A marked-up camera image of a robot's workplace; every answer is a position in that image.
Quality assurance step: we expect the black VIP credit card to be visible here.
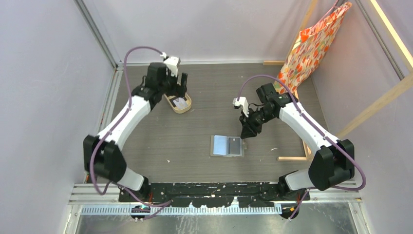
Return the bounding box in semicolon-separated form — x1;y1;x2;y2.
228;137;242;156

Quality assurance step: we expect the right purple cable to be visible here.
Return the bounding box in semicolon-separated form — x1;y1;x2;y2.
237;75;367;220

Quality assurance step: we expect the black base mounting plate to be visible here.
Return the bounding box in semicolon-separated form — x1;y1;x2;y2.
137;182;305;208

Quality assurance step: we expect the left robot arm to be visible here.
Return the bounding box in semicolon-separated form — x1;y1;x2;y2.
83;62;188;202

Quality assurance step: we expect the aluminium rail frame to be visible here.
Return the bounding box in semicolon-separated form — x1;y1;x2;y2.
64;0;372;234

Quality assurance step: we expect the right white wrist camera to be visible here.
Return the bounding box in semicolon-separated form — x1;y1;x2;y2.
232;97;249;117

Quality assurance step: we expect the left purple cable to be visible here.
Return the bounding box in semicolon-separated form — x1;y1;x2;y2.
89;46;171;221

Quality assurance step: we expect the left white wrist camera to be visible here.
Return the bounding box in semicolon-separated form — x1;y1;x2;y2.
160;52;181;77

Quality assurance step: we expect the gold oval tray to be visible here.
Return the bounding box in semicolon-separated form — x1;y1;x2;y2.
164;93;192;114

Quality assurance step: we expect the beige card holder wallet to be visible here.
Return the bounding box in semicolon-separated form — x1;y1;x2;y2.
210;135;246;157

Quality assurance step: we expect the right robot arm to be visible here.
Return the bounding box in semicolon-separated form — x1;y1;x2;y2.
233;83;355;200

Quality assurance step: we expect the loose white card in tray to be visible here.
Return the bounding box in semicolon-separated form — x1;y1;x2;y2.
172;97;188;110

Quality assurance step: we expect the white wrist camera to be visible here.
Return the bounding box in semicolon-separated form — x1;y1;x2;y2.
160;52;181;77
232;97;249;117

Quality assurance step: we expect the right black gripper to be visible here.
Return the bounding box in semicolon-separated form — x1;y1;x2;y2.
239;107;276;139

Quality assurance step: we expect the purple cable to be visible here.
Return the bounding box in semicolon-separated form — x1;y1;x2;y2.
89;46;171;221
237;75;367;220

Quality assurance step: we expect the orange floral fabric bag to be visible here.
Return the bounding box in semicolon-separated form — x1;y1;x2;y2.
277;1;352;92

